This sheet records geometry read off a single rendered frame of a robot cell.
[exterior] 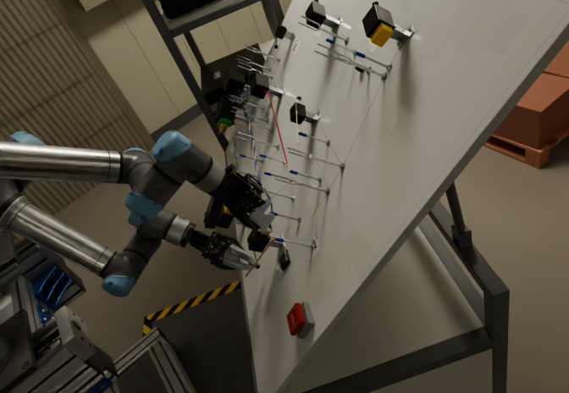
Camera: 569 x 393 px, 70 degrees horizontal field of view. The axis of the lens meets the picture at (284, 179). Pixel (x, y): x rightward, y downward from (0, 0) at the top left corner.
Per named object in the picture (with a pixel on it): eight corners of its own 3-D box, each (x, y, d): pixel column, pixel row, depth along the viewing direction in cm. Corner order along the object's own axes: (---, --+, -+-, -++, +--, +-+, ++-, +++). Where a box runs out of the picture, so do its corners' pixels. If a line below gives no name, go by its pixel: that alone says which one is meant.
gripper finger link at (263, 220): (286, 229, 101) (262, 207, 96) (268, 241, 102) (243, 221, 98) (285, 221, 103) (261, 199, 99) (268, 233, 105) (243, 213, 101)
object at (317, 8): (338, 2, 117) (311, -12, 113) (342, 24, 110) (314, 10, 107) (329, 14, 120) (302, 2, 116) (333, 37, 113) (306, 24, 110)
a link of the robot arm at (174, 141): (145, 152, 88) (169, 122, 88) (184, 179, 94) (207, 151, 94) (151, 164, 81) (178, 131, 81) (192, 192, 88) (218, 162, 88)
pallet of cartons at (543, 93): (623, 98, 250) (637, 41, 226) (552, 174, 227) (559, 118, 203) (461, 68, 332) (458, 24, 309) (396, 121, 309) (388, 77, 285)
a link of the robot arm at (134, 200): (142, 204, 96) (173, 168, 96) (156, 228, 87) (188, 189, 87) (114, 188, 91) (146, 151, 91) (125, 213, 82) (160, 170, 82)
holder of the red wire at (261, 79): (282, 71, 145) (255, 61, 141) (285, 94, 136) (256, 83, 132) (276, 82, 148) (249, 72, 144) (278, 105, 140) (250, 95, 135)
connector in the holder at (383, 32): (392, 27, 77) (381, 22, 76) (394, 33, 76) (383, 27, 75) (380, 41, 79) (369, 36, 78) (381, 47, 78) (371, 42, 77)
